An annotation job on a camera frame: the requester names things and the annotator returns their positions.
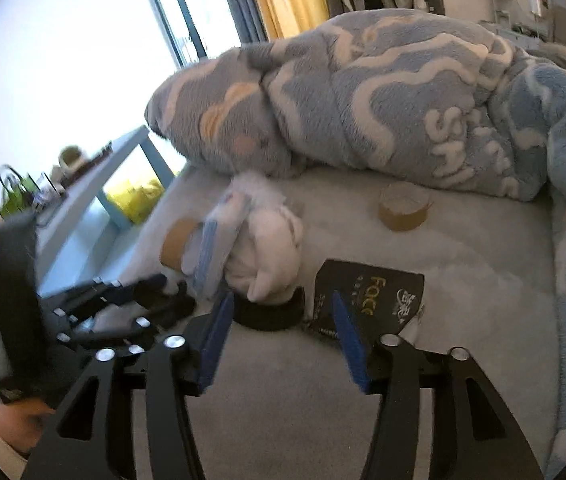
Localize light blue bedside table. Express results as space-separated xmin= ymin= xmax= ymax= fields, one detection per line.
xmin=37 ymin=125 xmax=177 ymax=301

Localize round pot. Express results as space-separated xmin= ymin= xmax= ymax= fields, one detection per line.
xmin=59 ymin=145 xmax=87 ymax=172

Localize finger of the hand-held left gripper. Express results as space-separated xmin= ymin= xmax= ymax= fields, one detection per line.
xmin=38 ymin=274 xmax=176 ymax=318
xmin=55 ymin=282 xmax=198 ymax=357

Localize black packet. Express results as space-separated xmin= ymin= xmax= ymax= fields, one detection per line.
xmin=308 ymin=259 xmax=425 ymax=341

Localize blue grey fleece blanket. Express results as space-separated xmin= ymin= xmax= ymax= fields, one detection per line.
xmin=144 ymin=10 xmax=566 ymax=476

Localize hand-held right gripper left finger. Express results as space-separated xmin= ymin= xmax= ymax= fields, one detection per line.
xmin=20 ymin=292 xmax=236 ymax=480

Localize person's left hand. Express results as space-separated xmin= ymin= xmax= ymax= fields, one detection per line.
xmin=0 ymin=400 xmax=58 ymax=458

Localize dark window frame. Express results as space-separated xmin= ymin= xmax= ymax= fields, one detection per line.
xmin=137 ymin=0 xmax=210 ymax=69

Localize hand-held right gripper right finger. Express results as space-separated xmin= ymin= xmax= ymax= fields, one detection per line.
xmin=332 ymin=290 xmax=546 ymax=480

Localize black ring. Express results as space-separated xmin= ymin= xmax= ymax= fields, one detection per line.
xmin=233 ymin=287 xmax=307 ymax=332

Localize clear glass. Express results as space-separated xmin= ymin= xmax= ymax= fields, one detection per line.
xmin=37 ymin=171 xmax=64 ymax=202

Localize blue white packet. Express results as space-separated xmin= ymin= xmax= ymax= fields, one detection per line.
xmin=193 ymin=192 xmax=254 ymax=302

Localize grey curtain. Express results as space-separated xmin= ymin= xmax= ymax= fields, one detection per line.
xmin=212 ymin=0 xmax=270 ymax=47

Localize green bag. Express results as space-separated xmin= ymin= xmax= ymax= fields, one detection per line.
xmin=0 ymin=164 xmax=40 ymax=219

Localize yellow plastic bag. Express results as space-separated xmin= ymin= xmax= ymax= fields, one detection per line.
xmin=104 ymin=176 xmax=167 ymax=224

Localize white plush toy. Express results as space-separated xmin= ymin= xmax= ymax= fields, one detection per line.
xmin=223 ymin=172 xmax=307 ymax=306

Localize brown tape roll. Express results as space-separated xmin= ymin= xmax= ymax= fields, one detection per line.
xmin=378 ymin=182 xmax=434 ymax=232
xmin=160 ymin=217 xmax=205 ymax=269

